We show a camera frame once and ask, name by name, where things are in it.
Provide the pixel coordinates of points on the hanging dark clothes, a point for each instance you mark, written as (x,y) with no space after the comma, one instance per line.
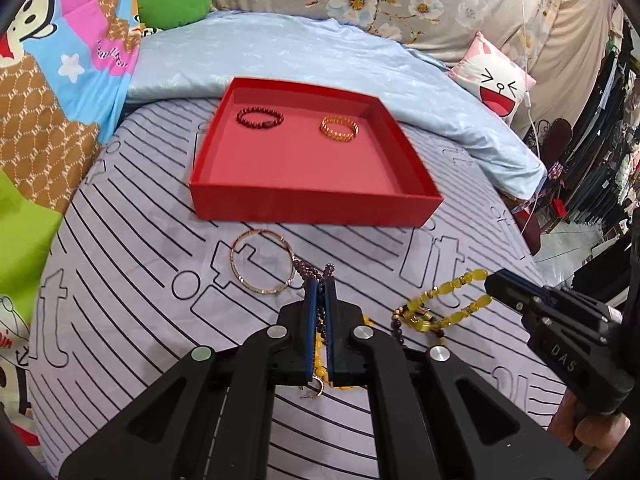
(610,160)

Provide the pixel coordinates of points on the red cardboard box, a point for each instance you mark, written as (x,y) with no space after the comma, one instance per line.
(300,165)

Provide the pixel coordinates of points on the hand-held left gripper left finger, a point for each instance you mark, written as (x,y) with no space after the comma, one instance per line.
(312,320)

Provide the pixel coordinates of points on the cartoon monkey printed blanket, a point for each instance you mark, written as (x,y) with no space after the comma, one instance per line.
(50,110)

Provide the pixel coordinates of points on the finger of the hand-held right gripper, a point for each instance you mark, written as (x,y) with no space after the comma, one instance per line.
(505,296)
(525,282)

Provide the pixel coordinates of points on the person's right hand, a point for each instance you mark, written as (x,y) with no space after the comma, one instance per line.
(597,437)

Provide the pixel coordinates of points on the dark wooden chair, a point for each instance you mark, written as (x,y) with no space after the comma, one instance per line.
(560,135)

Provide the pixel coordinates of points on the light blue blanket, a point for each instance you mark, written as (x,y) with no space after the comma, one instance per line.
(300,50)

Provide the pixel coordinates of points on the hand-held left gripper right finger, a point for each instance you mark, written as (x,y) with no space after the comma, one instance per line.
(328,320)

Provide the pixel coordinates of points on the green pillow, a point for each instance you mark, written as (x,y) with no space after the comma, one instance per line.
(172,2)

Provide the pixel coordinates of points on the grey striped bedsheet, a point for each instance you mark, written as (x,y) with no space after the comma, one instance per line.
(125,260)

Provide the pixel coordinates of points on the rose gold bangle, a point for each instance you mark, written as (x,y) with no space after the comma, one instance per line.
(241,284)

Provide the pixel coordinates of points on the pink rabbit face cushion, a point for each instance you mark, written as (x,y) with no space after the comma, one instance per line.
(492,85)

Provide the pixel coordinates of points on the beige cloth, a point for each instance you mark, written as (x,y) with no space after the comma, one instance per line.
(575,50)

